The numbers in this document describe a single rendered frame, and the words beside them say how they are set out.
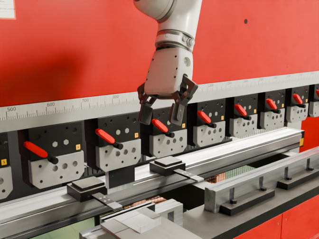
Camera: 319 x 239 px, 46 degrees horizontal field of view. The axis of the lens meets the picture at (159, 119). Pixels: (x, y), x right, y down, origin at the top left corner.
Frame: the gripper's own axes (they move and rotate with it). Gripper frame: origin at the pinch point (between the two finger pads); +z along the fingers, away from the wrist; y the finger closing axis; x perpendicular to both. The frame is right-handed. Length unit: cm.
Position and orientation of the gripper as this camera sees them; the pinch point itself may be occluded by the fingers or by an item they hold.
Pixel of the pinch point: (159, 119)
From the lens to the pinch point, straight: 79.9
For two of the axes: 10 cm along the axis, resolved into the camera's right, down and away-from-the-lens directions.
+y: -7.1, -0.1, 7.1
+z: -1.9, 9.7, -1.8
